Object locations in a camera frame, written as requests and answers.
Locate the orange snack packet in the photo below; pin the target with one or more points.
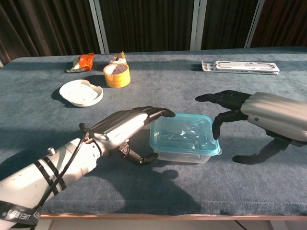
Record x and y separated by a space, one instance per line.
84 62

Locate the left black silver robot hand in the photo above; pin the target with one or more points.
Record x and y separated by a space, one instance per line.
117 129

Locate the white folding stand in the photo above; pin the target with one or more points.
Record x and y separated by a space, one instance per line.
242 67

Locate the yellow tape roll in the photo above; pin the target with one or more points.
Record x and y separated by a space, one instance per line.
118 80

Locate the white oval soap dish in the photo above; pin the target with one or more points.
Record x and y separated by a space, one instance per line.
79 93

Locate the white partition frame post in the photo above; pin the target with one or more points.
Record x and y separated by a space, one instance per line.
197 24
99 26
254 24

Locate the clear teal-rimmed container lid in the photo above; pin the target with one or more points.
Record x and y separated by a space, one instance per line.
187 134

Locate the small white toy figure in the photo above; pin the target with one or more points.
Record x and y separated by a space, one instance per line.
117 58

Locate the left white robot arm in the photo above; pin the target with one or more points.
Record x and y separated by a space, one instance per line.
28 177

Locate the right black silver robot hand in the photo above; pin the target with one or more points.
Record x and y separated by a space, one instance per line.
275 115

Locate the blue-grey table cloth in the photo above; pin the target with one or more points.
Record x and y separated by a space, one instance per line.
168 83

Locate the clear plastic container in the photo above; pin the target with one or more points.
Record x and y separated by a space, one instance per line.
177 157

